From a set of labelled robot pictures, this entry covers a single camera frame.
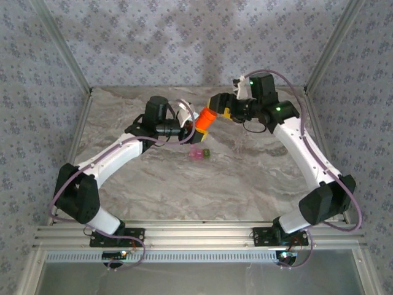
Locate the orange pill bottle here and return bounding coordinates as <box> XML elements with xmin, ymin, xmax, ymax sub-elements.
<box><xmin>195</xmin><ymin>110</ymin><xmax>214</xmax><ymax>132</ymax></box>

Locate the floral fabric backdrop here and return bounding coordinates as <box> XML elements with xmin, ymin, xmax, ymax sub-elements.
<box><xmin>0</xmin><ymin>0</ymin><xmax>393</xmax><ymax>295</ymax></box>

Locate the grey metal sheet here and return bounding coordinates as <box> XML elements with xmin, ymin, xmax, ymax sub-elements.
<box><xmin>33</xmin><ymin>249</ymin><xmax>366</xmax><ymax>295</ymax></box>

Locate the small circuit board with LED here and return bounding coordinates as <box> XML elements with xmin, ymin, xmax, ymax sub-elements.
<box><xmin>276</xmin><ymin>250</ymin><xmax>298</xmax><ymax>261</ymax></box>
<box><xmin>102</xmin><ymin>250</ymin><xmax>128</xmax><ymax>259</ymax></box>

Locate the aluminium table side rail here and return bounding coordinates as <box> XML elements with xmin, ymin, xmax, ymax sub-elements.
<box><xmin>47</xmin><ymin>88</ymin><xmax>95</xmax><ymax>225</ymax></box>
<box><xmin>303</xmin><ymin>87</ymin><xmax>351</xmax><ymax>224</ymax></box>

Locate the aluminium frame post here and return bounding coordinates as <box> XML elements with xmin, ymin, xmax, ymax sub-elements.
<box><xmin>303</xmin><ymin>0</ymin><xmax>366</xmax><ymax>93</ymax></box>
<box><xmin>30</xmin><ymin>0</ymin><xmax>93</xmax><ymax>93</ymax></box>

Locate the aluminium mounting rail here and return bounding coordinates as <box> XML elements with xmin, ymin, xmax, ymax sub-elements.
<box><xmin>33</xmin><ymin>219</ymin><xmax>368</xmax><ymax>248</ymax></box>

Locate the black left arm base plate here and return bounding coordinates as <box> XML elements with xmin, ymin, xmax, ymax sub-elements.
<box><xmin>89</xmin><ymin>227</ymin><xmax>146</xmax><ymax>248</ymax></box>

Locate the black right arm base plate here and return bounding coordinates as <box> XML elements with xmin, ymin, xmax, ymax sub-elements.
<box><xmin>252</xmin><ymin>226</ymin><xmax>309</xmax><ymax>248</ymax></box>

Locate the slotted grey cable duct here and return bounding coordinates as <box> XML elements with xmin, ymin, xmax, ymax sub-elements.
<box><xmin>45</xmin><ymin>250</ymin><xmax>277</xmax><ymax>264</ymax></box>

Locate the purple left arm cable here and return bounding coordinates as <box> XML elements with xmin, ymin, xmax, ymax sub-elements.
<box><xmin>48</xmin><ymin>98</ymin><xmax>197</xmax><ymax>272</ymax></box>

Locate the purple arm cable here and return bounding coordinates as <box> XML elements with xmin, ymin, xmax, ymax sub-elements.
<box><xmin>244</xmin><ymin>69</ymin><xmax>364</xmax><ymax>270</ymax></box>
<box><xmin>48</xmin><ymin>98</ymin><xmax>197</xmax><ymax>272</ymax></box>

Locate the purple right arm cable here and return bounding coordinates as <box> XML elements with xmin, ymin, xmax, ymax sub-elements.
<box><xmin>244</xmin><ymin>69</ymin><xmax>364</xmax><ymax>270</ymax></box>

